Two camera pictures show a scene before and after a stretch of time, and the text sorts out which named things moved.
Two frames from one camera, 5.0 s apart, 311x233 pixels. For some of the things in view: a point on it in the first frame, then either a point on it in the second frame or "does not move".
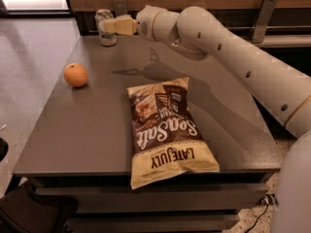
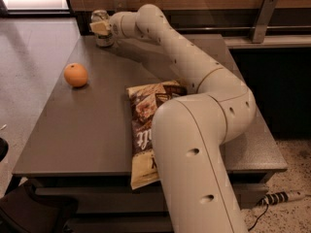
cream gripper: x=146 y=20 → x=114 y=24
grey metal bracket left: x=120 y=7 does not move
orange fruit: x=76 y=75 does not move
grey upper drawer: x=149 y=198 does not move
